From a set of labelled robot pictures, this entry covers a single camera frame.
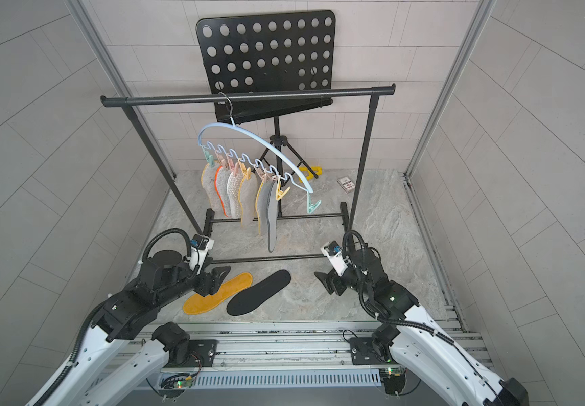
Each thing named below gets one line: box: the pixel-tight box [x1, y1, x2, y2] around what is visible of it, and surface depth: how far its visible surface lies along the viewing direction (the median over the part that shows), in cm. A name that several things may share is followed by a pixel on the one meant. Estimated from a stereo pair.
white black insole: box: [226, 269, 292, 316], surface depth 84 cm
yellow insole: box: [182, 272, 253, 315], surface depth 82 cm
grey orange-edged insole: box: [214, 164, 232, 218], surface depth 77 cm
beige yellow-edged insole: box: [238, 172, 259, 228], surface depth 74 cm
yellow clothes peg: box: [275, 175, 291, 202], surface depth 62 cm
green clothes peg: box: [306, 192, 322, 214], surface depth 59 cm
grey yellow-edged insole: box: [255, 176, 271, 236], surface depth 69 cm
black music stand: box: [196, 10, 336, 216], surface depth 70 cm
